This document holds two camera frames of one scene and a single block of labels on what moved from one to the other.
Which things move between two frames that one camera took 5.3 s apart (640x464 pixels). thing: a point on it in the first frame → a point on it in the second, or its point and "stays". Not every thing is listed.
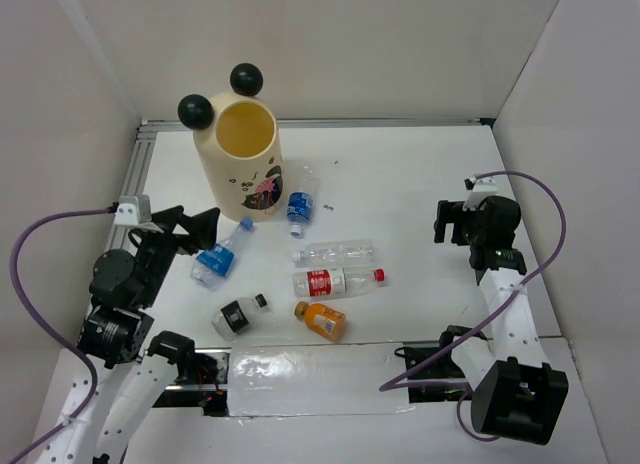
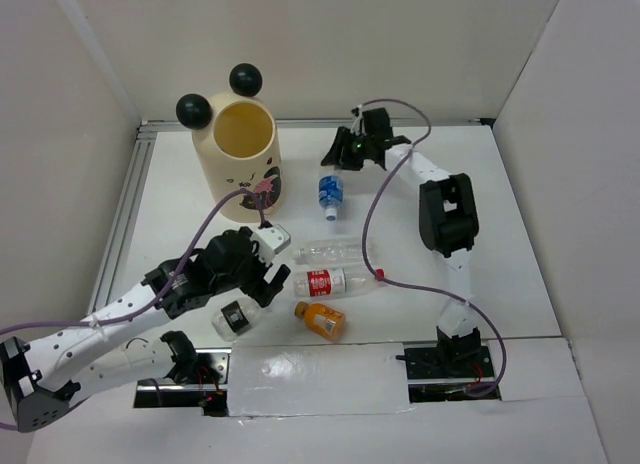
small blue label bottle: [299, 210] → [331, 194]
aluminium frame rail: [146, 133] stays
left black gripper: [203, 228] → [262, 291]
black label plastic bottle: [235, 319] stays
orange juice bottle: [321, 319] stays
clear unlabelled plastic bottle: [337, 253] stays
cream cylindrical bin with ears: [237, 139] stays
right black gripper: [452, 212] → [341, 140]
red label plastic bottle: [322, 282] stays
